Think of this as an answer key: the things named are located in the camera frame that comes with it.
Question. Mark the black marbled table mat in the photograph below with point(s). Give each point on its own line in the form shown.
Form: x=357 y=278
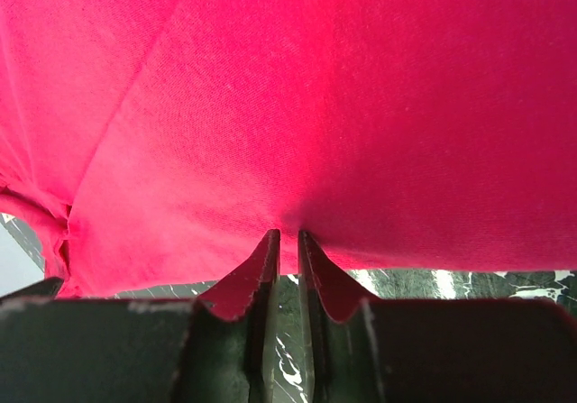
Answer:
x=22 y=264

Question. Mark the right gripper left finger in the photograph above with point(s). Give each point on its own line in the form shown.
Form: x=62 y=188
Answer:
x=229 y=352

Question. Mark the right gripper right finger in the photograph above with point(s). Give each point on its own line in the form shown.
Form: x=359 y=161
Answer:
x=339 y=356

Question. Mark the red t-shirt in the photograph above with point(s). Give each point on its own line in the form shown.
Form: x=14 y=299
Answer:
x=154 y=142

